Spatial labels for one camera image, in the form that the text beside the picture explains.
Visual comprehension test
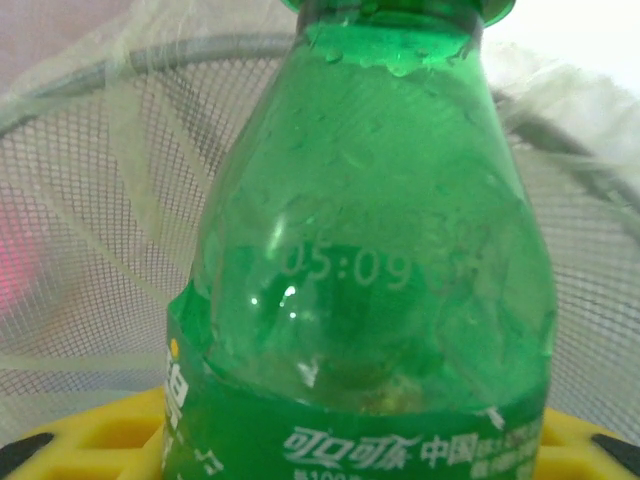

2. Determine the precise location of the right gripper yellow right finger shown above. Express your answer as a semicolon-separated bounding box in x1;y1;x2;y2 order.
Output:
537;407;640;480

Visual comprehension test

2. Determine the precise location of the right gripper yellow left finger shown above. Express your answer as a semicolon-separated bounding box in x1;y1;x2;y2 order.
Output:
0;387;169;480

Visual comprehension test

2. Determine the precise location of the green plastic soda bottle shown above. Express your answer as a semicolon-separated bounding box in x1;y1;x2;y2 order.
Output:
162;0;559;480

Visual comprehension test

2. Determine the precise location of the grey metal mesh bin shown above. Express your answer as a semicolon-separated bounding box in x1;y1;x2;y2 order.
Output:
0;32;640;436

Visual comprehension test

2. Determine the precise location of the translucent plastic bin liner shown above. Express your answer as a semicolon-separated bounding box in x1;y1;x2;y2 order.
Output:
0;0;640;386

